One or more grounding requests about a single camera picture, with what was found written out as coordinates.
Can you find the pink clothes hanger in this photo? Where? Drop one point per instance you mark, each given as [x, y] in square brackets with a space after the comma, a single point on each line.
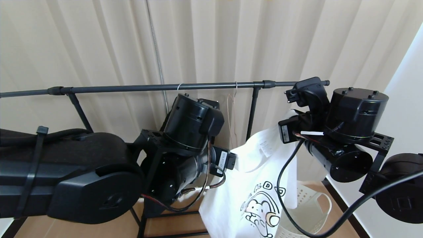
[234, 119]

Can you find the white laundry basket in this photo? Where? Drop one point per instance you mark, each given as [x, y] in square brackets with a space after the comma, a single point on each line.
[314, 205]

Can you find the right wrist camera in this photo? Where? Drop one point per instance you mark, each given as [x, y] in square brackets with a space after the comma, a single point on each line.
[310, 92]

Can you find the white garment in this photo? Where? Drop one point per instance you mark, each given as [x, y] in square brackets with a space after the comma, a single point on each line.
[251, 185]

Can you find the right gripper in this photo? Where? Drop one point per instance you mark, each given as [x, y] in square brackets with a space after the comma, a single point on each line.
[304, 124]

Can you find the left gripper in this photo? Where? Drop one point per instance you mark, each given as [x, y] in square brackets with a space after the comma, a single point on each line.
[223, 162]

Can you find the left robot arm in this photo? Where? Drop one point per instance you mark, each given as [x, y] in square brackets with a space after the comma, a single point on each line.
[82, 172]

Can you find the black clothes rack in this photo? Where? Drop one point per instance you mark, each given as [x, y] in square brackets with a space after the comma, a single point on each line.
[132, 88]

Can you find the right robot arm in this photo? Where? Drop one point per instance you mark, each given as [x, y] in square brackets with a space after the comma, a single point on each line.
[353, 112]

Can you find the beige curtain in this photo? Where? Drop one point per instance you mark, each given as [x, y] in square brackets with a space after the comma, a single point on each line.
[264, 39]

